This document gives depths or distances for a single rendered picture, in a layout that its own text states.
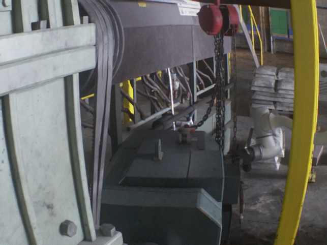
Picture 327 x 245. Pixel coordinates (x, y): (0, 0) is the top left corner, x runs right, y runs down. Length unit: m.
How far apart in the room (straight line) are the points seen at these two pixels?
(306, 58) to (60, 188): 0.98
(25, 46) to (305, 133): 1.10
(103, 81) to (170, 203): 0.41
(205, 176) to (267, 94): 4.17
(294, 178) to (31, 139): 1.08
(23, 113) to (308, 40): 1.04
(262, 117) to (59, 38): 1.47
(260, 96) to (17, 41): 4.82
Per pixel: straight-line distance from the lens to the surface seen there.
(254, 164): 3.50
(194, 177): 1.13
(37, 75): 0.63
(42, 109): 0.68
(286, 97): 5.22
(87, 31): 0.73
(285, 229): 1.60
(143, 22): 2.00
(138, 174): 1.16
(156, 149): 1.26
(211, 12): 1.59
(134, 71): 1.92
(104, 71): 0.82
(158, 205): 1.04
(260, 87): 5.23
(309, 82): 1.37
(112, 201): 1.08
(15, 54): 0.59
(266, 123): 1.96
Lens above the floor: 1.33
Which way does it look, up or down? 16 degrees down
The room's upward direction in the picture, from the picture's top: 2 degrees counter-clockwise
